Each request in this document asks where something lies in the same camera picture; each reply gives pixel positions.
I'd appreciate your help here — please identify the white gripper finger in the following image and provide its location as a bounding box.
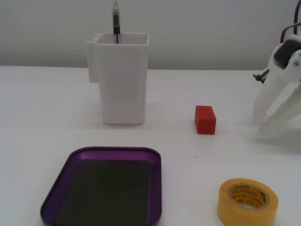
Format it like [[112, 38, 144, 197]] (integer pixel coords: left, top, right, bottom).
[[261, 49, 301, 129], [252, 67, 290, 125]]

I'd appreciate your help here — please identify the red cube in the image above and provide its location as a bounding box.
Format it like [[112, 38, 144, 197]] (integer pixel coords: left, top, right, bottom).
[[194, 105, 217, 135]]

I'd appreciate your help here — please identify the black pen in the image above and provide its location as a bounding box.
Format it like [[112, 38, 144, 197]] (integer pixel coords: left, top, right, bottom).
[[112, 0, 120, 45]]

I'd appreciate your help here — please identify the purple metal tray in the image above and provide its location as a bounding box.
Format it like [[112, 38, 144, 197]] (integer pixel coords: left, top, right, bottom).
[[40, 146, 163, 226]]

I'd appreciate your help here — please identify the black zip tie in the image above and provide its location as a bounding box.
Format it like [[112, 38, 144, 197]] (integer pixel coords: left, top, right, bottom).
[[253, 70, 269, 84]]

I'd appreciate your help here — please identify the yellow tape roll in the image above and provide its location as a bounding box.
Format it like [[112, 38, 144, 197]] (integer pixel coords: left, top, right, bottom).
[[217, 178, 279, 226]]

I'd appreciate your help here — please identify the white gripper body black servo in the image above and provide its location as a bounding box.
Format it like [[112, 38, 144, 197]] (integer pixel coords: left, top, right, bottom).
[[267, 34, 301, 82]]

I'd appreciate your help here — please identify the white plastic pen holder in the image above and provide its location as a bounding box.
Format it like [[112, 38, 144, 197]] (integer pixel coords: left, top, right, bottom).
[[86, 32, 151, 125]]

